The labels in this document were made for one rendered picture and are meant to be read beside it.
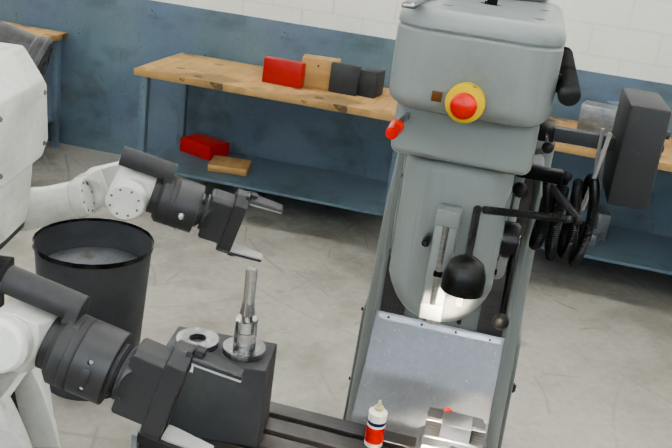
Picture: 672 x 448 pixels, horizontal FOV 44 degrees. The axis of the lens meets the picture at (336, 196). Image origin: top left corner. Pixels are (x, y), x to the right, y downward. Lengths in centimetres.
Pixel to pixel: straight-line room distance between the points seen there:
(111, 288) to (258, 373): 170
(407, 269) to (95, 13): 521
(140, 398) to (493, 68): 69
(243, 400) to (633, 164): 92
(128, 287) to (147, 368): 243
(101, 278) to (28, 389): 190
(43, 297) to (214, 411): 86
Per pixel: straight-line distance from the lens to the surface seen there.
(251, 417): 180
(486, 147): 142
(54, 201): 152
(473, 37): 130
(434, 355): 209
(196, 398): 181
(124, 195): 144
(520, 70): 130
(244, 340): 175
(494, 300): 205
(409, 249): 153
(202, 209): 148
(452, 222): 146
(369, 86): 538
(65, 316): 100
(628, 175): 177
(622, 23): 575
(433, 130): 142
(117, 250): 373
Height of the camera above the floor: 202
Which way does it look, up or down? 19 degrees down
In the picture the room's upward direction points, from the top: 8 degrees clockwise
